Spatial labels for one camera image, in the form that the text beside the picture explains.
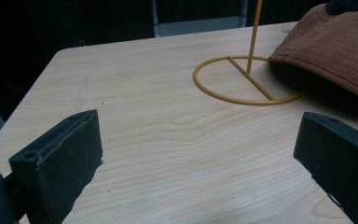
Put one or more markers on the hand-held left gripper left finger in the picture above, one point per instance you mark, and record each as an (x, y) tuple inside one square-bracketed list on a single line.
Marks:
[(57, 165)]

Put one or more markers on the yellow metal hat stand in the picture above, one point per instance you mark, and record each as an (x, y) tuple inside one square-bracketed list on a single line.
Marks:
[(251, 67)]

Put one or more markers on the brown quilted bucket hat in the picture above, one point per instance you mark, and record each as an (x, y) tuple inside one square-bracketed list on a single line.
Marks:
[(332, 49)]

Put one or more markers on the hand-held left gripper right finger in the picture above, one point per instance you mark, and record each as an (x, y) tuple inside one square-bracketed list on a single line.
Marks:
[(338, 155)]

